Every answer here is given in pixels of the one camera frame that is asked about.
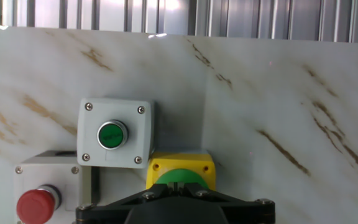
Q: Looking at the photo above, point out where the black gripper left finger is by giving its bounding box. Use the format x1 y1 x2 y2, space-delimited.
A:
75 182 177 224

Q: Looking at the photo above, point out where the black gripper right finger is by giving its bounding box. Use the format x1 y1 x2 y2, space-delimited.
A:
176 182 275 224

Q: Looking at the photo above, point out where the white marble pattern board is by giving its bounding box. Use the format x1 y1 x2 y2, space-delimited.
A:
0 24 358 224

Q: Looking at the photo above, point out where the grey box small green button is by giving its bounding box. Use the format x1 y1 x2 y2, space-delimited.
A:
76 98 155 169

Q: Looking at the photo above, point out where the yellow box large green button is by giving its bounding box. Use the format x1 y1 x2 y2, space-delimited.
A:
145 151 216 190

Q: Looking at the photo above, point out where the grey box with red button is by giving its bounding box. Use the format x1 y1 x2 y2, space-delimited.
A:
12 150 101 224

